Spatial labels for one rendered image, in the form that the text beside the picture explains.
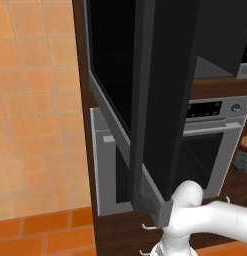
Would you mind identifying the dark brown wooden cabinet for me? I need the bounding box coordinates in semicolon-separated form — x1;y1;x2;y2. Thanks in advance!
71;0;247;256

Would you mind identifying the dark grey microwave door handle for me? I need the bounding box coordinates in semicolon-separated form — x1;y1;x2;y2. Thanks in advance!
129;0;157;215

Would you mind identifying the grey bowl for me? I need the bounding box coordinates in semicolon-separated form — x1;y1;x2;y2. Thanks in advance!
232;149;247;174

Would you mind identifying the brown waffle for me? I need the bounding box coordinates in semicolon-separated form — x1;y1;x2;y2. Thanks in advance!
239;134;247;154

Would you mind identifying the silver built-in oven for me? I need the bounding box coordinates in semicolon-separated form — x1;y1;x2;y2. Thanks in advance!
89;95;247;217

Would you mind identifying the black microwave door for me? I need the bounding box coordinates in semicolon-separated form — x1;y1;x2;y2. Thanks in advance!
82;0;205;230

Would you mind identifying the black microwave oven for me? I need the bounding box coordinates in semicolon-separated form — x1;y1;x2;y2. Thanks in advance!
186;0;247;81

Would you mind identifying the silver oven door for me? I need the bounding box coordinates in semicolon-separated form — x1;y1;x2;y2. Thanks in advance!
93;121;245;216

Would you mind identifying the silver oven door handle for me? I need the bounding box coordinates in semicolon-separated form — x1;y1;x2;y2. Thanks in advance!
102;122;245;144

